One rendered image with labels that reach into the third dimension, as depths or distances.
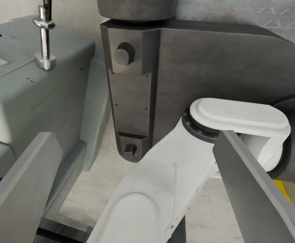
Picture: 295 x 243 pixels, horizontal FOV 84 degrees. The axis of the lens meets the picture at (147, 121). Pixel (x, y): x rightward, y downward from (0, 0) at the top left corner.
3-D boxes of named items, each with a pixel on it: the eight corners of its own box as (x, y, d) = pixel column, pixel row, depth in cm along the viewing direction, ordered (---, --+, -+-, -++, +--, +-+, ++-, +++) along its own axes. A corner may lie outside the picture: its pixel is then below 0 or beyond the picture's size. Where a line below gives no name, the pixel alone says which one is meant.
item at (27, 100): (37, 12, 83) (-144, 46, 38) (97, 40, 86) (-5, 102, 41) (45, 120, 136) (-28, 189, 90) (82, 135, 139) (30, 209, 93)
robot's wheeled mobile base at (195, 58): (360, 15, 42) (617, 63, 17) (262, 149, 75) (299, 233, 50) (118, 2, 50) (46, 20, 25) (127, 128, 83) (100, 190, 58)
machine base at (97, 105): (33, 12, 98) (4, 18, 83) (126, 56, 103) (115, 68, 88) (43, 136, 176) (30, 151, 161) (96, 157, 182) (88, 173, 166)
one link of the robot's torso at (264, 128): (276, 100, 40) (305, 138, 30) (243, 152, 53) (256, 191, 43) (191, 89, 43) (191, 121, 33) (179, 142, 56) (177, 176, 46)
